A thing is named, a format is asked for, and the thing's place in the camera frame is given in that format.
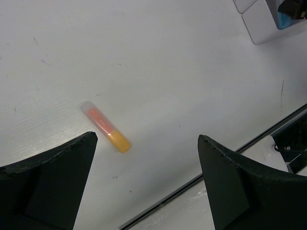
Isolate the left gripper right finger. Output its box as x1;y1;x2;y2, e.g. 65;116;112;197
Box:
198;135;307;230

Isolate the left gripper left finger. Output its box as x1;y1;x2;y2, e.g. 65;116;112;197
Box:
0;132;98;230

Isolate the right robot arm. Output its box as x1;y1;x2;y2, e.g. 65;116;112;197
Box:
278;0;307;20

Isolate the orange pink highlighter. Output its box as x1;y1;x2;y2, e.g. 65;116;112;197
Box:
80;101;131;153

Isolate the blue highlighter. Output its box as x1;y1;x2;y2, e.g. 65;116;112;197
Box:
277;12;293;30

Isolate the white compartment organizer tray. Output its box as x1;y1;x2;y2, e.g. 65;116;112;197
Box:
234;0;307;45

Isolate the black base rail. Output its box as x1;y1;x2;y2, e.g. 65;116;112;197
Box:
121;106;307;230

